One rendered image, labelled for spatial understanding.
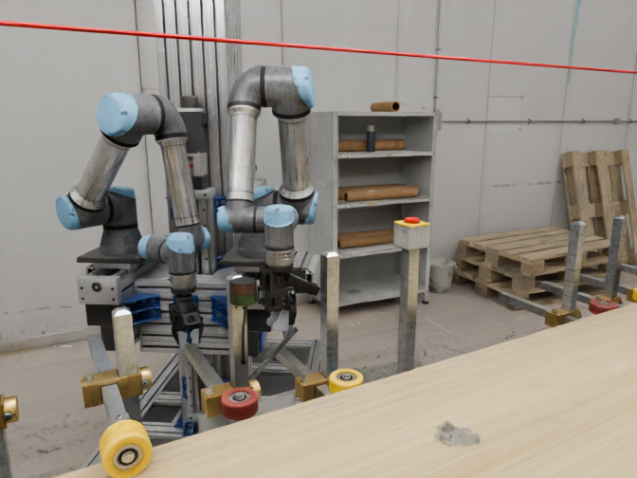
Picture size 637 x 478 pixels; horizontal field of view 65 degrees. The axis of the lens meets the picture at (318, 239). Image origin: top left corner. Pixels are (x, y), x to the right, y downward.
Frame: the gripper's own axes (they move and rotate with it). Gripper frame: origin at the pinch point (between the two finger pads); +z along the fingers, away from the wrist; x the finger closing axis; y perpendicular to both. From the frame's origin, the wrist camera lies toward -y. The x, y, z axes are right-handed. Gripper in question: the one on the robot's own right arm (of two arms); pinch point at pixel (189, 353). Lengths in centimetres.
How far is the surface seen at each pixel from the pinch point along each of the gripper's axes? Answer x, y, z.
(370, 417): -21, -62, -8
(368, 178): -208, 210, -19
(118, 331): 22.2, -33.1, -24.5
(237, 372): -2.9, -33.2, -8.8
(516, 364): -66, -61, -8
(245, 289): -4, -39, -31
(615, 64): -501, 191, -123
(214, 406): 3.1, -33.9, -2.1
